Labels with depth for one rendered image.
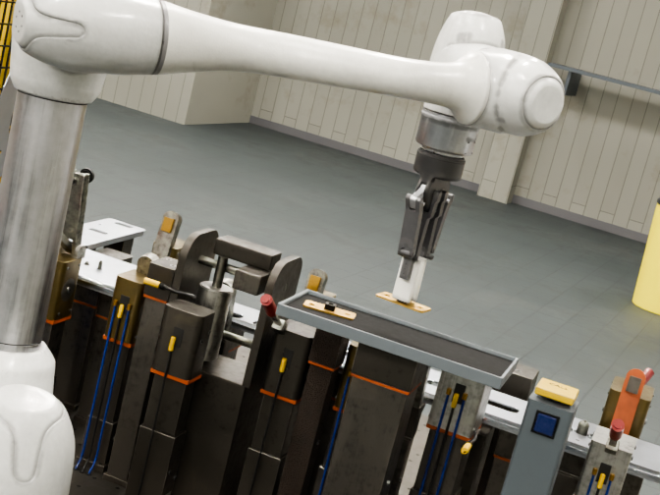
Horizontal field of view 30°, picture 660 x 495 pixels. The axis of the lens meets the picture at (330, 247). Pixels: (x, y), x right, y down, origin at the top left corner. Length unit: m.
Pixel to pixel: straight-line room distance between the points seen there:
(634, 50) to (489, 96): 10.05
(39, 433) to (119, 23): 0.55
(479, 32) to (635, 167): 9.92
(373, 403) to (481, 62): 0.58
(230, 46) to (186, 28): 0.07
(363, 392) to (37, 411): 0.53
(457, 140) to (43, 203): 0.61
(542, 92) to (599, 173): 10.11
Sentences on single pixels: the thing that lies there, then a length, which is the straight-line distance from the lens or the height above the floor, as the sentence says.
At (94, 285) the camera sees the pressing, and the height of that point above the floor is 1.00.
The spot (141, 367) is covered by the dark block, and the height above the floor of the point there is 0.93.
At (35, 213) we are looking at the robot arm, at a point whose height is 1.25.
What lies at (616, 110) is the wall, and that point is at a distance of 11.71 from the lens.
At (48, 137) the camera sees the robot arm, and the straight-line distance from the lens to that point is 1.79.
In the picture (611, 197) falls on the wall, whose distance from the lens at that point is 11.75.
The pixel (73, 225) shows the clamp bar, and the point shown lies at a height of 1.11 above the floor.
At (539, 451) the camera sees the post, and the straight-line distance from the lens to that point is 1.90.
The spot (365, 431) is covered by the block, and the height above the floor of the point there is 1.00.
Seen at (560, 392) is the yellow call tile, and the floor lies 1.16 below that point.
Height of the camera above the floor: 1.67
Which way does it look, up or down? 12 degrees down
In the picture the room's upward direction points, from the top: 14 degrees clockwise
